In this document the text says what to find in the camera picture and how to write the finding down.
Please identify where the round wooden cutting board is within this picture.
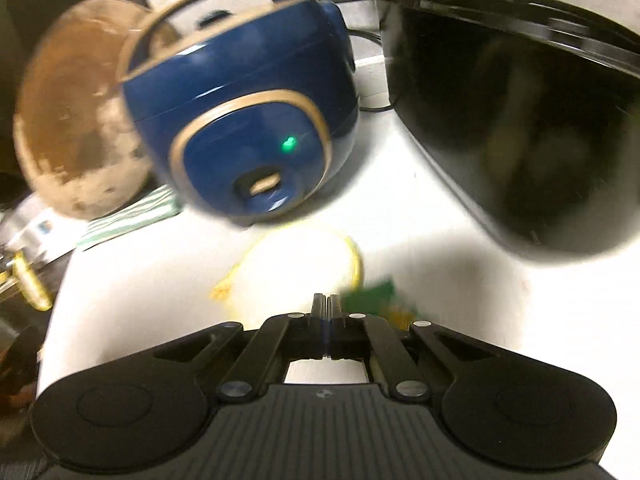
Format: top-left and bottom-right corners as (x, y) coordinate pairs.
(13, 0), (152, 220)

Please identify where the long green snack wrapper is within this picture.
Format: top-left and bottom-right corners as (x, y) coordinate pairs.
(340, 278), (427, 330)

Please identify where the green striped knitted cloth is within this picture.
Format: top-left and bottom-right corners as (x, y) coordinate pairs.
(76, 185), (183, 252)

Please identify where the blue small rice cooker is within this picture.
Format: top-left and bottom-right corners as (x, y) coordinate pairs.
(116, 0), (359, 224)

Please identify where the yellow rimmed scrub pad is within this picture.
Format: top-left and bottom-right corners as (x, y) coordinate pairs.
(210, 234), (363, 327)

